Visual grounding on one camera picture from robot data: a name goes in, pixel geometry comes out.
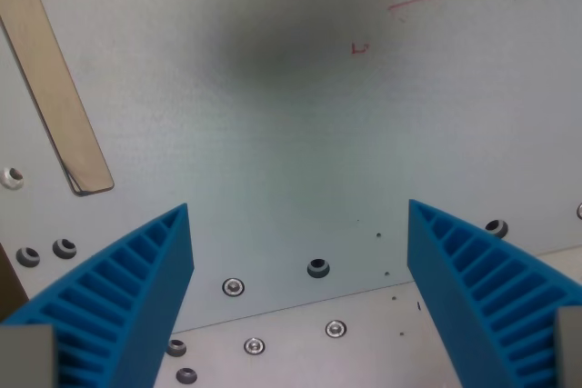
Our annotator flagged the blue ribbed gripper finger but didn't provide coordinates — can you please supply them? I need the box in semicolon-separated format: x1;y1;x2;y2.
0;203;196;388
406;199;582;388

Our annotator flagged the grey metal mounting plate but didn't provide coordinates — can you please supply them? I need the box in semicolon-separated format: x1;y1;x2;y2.
0;0;582;334

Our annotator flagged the dark socket screw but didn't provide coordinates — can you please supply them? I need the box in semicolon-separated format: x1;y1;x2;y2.
166;337;188;359
176;366;198;387

